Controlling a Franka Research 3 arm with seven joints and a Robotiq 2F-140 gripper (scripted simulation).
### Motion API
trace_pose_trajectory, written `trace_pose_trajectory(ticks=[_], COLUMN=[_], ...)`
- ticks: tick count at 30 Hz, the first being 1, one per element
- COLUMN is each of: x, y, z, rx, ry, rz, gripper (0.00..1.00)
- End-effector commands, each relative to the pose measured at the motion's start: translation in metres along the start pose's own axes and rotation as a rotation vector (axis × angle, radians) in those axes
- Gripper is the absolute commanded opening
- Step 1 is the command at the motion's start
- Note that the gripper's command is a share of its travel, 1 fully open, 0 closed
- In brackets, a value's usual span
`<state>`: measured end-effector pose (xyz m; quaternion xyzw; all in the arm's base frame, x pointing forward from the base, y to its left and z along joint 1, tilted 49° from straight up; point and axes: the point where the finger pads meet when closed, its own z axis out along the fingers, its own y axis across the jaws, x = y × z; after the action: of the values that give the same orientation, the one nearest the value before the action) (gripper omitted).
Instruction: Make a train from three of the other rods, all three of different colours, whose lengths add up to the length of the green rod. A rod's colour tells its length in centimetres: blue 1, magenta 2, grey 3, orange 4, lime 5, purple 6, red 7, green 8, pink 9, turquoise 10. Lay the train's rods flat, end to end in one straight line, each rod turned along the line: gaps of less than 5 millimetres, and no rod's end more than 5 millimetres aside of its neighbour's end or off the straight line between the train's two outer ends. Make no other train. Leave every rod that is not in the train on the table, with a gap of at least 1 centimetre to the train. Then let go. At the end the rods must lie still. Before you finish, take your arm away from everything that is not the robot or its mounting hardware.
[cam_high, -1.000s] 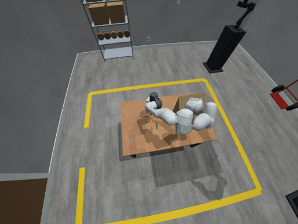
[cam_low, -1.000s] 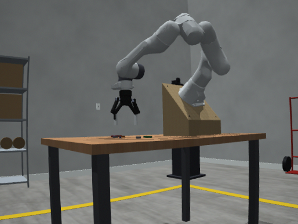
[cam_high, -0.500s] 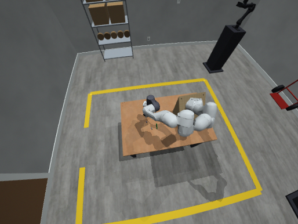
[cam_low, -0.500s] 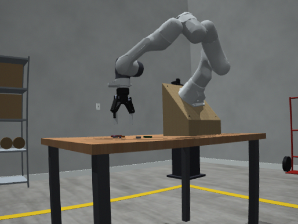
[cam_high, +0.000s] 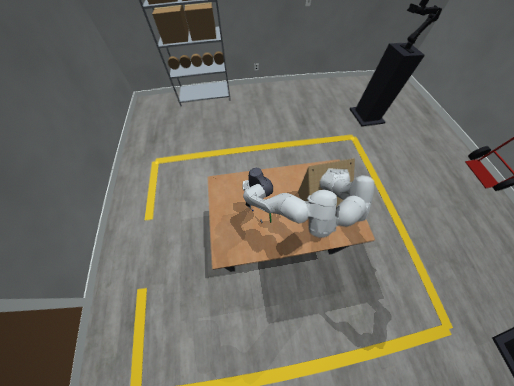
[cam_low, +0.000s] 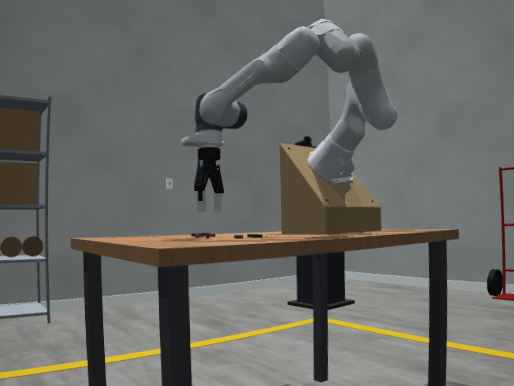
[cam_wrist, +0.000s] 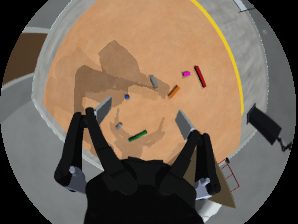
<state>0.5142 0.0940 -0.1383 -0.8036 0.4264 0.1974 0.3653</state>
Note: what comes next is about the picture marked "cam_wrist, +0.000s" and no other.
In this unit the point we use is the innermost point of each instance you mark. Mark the green rod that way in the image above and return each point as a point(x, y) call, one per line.
point(137, 136)

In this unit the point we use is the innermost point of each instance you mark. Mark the dark red rod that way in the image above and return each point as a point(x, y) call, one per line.
point(200, 76)

